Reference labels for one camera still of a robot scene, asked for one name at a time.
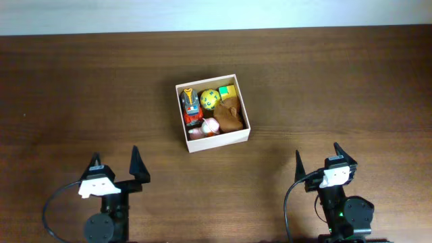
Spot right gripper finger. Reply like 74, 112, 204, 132
333, 142, 357, 165
294, 150, 306, 182

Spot red grey toy truck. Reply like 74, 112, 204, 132
180, 88, 203, 126

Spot pink white duck toy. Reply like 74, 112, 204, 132
188, 118, 220, 140

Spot brown plush toy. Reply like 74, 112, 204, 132
213, 97, 244, 133

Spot yellow ball blue letters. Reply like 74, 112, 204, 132
200, 89, 221, 111

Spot multicolour puzzle cube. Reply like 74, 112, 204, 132
218, 85, 237, 101

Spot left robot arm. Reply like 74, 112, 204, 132
78, 146, 151, 242

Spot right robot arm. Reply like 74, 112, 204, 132
295, 142, 375, 243

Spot white open cardboard box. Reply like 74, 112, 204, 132
175, 74, 250, 153

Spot left black cable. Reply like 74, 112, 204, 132
41, 180, 84, 243

